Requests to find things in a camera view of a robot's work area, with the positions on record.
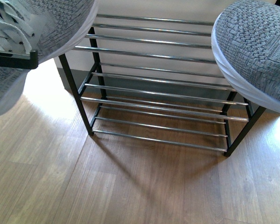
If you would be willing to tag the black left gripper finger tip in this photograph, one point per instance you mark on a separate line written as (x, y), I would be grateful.
(20, 61)

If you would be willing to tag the grey knit sneaker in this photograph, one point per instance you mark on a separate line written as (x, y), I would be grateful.
(51, 27)
(245, 41)

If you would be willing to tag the black metal shoe rack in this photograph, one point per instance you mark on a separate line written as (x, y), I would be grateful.
(159, 75)

